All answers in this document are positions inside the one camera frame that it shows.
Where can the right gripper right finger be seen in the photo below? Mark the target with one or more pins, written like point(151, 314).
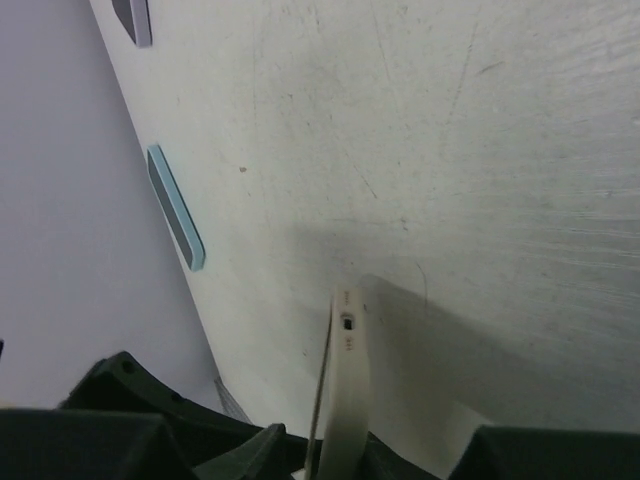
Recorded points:
point(524, 453)

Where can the phone in blue case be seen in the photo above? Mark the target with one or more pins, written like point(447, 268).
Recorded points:
point(175, 209)

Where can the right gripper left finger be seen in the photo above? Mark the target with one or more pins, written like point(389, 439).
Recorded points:
point(120, 422)

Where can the phone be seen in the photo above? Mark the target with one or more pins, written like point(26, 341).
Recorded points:
point(340, 419)
point(175, 209)
point(134, 17)

